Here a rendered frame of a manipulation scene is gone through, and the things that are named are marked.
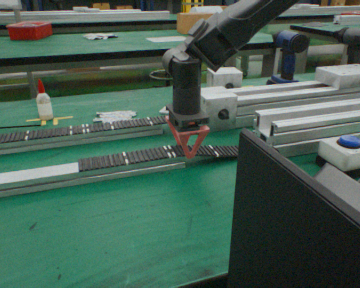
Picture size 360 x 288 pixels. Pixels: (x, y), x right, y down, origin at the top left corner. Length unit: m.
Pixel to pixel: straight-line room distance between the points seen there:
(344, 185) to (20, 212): 0.54
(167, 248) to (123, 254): 0.07
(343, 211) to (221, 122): 0.71
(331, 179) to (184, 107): 0.45
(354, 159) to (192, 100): 0.34
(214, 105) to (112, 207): 0.40
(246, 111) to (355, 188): 0.71
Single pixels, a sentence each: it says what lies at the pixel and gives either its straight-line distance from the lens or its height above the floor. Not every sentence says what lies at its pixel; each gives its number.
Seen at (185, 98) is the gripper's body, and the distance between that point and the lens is 0.64.
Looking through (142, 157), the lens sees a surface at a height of 0.81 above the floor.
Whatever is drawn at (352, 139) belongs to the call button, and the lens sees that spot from 0.75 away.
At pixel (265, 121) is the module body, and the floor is 0.85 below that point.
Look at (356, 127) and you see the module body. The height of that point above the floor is 0.83.
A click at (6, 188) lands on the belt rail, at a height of 0.80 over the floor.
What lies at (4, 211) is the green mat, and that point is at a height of 0.78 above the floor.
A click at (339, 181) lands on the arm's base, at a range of 0.23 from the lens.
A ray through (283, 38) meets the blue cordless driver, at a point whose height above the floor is 0.98.
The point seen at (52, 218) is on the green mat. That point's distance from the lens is 0.61.
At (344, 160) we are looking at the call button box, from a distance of 0.72.
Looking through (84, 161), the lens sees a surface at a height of 0.81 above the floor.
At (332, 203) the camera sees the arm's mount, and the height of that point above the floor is 1.03.
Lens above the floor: 1.13
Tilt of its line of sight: 26 degrees down
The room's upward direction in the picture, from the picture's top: straight up
